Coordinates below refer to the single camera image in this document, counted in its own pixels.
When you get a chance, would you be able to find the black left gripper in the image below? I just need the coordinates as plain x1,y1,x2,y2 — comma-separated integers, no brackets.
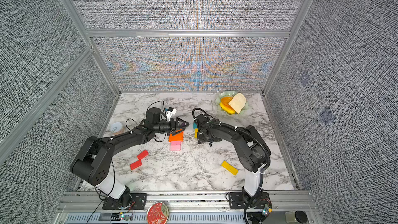
153,117,189,136

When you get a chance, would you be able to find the green glass plate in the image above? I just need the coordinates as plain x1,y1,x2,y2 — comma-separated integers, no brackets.
216,91,248,115

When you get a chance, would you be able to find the red round tin lid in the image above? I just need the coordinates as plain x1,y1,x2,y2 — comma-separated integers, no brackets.
146,202,170,224

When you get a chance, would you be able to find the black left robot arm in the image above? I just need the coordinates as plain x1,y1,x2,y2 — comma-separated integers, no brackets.
70,107,190,200

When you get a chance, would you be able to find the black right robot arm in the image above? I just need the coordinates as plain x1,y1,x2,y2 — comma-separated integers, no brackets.
192,108,271,208

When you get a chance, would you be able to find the orange round food toy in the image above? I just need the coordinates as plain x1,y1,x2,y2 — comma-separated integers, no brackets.
220,95,233,107

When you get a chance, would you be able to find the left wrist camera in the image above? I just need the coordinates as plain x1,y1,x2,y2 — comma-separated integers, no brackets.
165,107,177,121

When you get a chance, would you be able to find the white round object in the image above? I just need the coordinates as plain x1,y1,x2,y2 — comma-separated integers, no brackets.
109,122,124,135

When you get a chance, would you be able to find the pink rectangle block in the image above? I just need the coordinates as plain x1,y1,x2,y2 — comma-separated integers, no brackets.
171,141,181,147
170,146,181,151

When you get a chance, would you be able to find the red rectangle block lower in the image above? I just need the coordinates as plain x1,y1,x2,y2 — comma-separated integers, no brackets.
130,160,143,171

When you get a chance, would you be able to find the beige bread slice toy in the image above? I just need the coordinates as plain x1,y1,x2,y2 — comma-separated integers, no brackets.
229,92,247,114

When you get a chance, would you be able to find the red rectangle block upper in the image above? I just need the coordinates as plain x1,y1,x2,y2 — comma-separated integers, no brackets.
137,150,149,160

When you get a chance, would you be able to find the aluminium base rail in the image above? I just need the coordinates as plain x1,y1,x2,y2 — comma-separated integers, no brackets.
52,190,323,224

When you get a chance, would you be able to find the red rectangle block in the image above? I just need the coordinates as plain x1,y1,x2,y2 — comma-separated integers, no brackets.
130,160,143,171
137,150,149,160

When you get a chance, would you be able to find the black knob on box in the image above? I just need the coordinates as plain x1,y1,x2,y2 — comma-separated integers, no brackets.
285,211,308,224

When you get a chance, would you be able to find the orange rectangle block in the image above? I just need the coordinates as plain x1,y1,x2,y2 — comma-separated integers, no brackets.
170,132,183,140

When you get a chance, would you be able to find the orange rectangle block diagonal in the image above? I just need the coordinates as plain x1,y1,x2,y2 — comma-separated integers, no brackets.
169,135,183,143

